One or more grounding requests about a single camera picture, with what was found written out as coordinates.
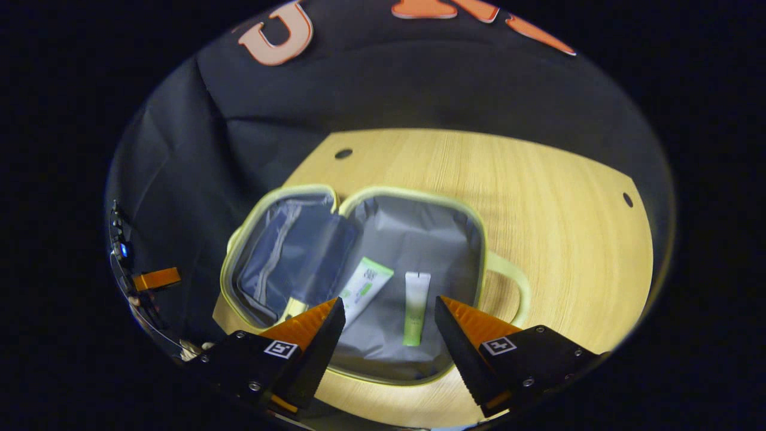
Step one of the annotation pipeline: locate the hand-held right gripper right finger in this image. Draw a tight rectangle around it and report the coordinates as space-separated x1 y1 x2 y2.
434 295 602 420

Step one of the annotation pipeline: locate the white tube green label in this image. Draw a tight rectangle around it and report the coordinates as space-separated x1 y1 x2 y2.
338 256 394 330

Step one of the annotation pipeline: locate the green gradient tube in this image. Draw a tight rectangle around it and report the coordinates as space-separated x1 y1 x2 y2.
402 271 431 347

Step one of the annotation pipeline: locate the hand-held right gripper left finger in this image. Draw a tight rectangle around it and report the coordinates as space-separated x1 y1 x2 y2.
191 297 347 420

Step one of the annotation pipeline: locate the pale yellow suitcase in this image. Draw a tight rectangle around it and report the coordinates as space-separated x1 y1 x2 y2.
212 184 531 387

